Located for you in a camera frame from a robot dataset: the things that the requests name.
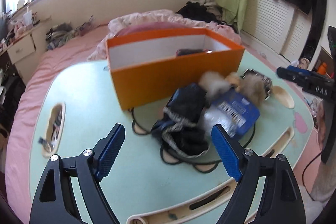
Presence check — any striped clothes heap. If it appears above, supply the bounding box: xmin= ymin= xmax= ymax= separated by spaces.
xmin=46 ymin=23 xmax=79 ymax=50

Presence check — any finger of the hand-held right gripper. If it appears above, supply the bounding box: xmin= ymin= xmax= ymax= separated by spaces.
xmin=287 ymin=65 xmax=315 ymax=75
xmin=277 ymin=67 xmax=305 ymax=83

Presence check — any bubble wrap packet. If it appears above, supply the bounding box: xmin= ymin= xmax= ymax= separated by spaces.
xmin=199 ymin=106 xmax=237 ymax=138

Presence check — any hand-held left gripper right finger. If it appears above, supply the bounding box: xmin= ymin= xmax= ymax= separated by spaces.
xmin=211 ymin=124 xmax=306 ymax=224

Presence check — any brown fluffy pompom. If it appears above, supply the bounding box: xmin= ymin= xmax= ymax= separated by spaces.
xmin=240 ymin=74 xmax=266 ymax=109

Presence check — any black lace-trimmed cloth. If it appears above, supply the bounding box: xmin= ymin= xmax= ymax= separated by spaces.
xmin=151 ymin=84 xmax=210 ymax=159

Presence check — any green cartoon desktop table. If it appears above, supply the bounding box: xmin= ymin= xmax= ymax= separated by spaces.
xmin=29 ymin=51 xmax=314 ymax=224

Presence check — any pink bed sheet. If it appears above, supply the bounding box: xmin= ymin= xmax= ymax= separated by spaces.
xmin=5 ymin=25 xmax=111 ymax=214

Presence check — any black purse with red cross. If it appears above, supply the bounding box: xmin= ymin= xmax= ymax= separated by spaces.
xmin=176 ymin=48 xmax=213 ymax=57

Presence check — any blue hard case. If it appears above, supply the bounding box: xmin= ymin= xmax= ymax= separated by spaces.
xmin=210 ymin=89 xmax=260 ymax=140

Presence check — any black clothes pile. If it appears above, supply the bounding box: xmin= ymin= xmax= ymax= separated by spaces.
xmin=176 ymin=1 xmax=223 ymax=24

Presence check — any orange cardboard box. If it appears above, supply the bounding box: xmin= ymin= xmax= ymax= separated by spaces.
xmin=106 ymin=29 xmax=245 ymax=111

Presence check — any small beige plush toy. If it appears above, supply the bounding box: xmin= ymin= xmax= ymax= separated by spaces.
xmin=226 ymin=73 xmax=243 ymax=88

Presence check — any plastic cup with straw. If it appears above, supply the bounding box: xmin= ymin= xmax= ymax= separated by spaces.
xmin=24 ymin=7 xmax=33 ymax=25

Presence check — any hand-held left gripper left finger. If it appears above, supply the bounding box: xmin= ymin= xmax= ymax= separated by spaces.
xmin=29 ymin=123 xmax=126 ymax=224

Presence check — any white nightstand with drawer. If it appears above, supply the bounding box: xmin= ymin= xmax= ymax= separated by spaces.
xmin=7 ymin=34 xmax=37 ymax=64

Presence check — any crumpled pink blanket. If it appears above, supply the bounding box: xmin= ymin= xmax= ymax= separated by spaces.
xmin=88 ymin=10 xmax=242 ymax=62

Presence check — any grey fuzzy cloth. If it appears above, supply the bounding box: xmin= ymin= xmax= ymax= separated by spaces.
xmin=311 ymin=158 xmax=336 ymax=203

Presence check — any person's right hand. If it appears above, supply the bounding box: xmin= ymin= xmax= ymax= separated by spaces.
xmin=318 ymin=102 xmax=328 ymax=147

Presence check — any shiny silver disc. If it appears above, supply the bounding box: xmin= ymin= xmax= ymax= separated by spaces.
xmin=243 ymin=69 xmax=273 ymax=101

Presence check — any white fluffy pompom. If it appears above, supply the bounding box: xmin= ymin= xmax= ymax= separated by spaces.
xmin=198 ymin=71 xmax=231 ymax=104

